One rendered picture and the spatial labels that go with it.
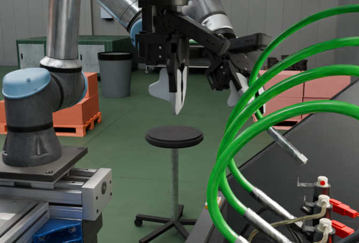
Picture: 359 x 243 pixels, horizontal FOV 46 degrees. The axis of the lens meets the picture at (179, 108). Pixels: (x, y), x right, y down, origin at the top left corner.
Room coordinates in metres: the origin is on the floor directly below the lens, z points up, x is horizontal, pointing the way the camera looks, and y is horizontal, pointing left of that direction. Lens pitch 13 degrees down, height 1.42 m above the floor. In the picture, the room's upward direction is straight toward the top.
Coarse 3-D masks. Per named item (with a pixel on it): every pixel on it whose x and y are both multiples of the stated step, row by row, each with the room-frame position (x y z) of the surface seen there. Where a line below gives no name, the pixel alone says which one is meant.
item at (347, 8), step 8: (336, 8) 0.75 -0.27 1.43; (344, 8) 0.74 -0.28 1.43; (352, 8) 0.73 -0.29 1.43; (312, 16) 0.78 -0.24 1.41; (320, 16) 0.77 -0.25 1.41; (328, 16) 0.76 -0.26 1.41; (296, 24) 0.80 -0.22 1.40; (304, 24) 0.79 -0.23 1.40; (288, 32) 0.81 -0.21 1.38; (272, 40) 0.83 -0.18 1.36; (280, 40) 0.82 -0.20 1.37; (272, 48) 0.83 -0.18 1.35; (264, 56) 0.84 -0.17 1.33; (256, 64) 0.85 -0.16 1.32; (256, 72) 0.85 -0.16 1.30; (256, 112) 0.84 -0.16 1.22
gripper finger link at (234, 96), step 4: (240, 76) 0.87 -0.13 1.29; (240, 80) 0.86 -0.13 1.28; (244, 80) 0.87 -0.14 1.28; (232, 84) 0.88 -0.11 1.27; (244, 84) 0.86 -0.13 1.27; (232, 88) 0.88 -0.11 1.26; (244, 88) 0.85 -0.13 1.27; (232, 92) 0.87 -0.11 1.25; (236, 92) 0.86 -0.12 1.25; (240, 92) 0.84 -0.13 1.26; (232, 96) 0.87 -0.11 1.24; (236, 96) 0.86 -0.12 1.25; (240, 96) 0.84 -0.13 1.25; (228, 100) 0.88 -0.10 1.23; (232, 100) 0.87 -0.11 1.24; (236, 100) 0.86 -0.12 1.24; (252, 100) 0.83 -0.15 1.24; (228, 104) 0.87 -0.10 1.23; (232, 104) 0.86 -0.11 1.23
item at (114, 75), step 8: (104, 56) 6.86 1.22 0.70; (112, 56) 6.82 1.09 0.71; (120, 56) 6.85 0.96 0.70; (128, 56) 6.96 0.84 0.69; (104, 64) 6.88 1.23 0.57; (112, 64) 6.84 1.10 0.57; (120, 64) 6.86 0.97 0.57; (128, 64) 6.97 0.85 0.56; (104, 72) 6.90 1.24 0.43; (112, 72) 6.85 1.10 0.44; (120, 72) 6.87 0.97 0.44; (128, 72) 6.99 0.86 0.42; (104, 80) 6.92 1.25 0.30; (112, 80) 6.86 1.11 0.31; (120, 80) 6.88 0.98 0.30; (128, 80) 7.00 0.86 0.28; (104, 88) 6.94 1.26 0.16; (112, 88) 6.87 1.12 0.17; (120, 88) 6.89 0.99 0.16; (128, 88) 7.01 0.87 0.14; (104, 96) 6.97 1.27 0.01; (112, 96) 6.88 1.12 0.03; (120, 96) 6.90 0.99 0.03; (128, 96) 7.03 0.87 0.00
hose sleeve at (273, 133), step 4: (272, 128) 0.82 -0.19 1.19; (268, 132) 0.82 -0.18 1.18; (272, 132) 0.82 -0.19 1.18; (276, 132) 0.82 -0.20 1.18; (272, 136) 0.82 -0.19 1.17; (276, 136) 0.81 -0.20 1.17; (280, 136) 0.81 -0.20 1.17; (276, 140) 0.81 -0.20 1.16; (280, 140) 0.81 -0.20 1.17; (284, 140) 0.80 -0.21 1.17; (280, 144) 0.81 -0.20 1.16; (284, 144) 0.80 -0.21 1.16; (288, 144) 0.80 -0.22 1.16; (284, 148) 0.80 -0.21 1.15; (288, 148) 0.79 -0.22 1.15; (292, 148) 0.79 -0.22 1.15; (288, 152) 0.79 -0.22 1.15; (292, 152) 0.79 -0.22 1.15; (296, 152) 0.79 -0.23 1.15; (292, 156) 0.79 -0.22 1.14; (296, 156) 0.78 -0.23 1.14
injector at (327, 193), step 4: (328, 184) 0.68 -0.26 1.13; (316, 188) 0.67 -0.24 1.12; (320, 188) 0.67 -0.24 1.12; (324, 188) 0.67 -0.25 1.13; (328, 188) 0.67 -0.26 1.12; (316, 192) 0.67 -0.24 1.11; (320, 192) 0.67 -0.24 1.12; (324, 192) 0.67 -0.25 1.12; (328, 192) 0.67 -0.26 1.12; (316, 196) 0.67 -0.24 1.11; (328, 196) 0.67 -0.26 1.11; (316, 200) 0.67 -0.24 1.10; (300, 208) 0.69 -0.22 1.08; (304, 208) 0.68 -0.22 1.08; (308, 208) 0.69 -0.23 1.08; (312, 208) 0.68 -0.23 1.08; (304, 212) 0.68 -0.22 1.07; (308, 212) 0.68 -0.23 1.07; (312, 212) 0.68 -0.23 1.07; (312, 220) 0.68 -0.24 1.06
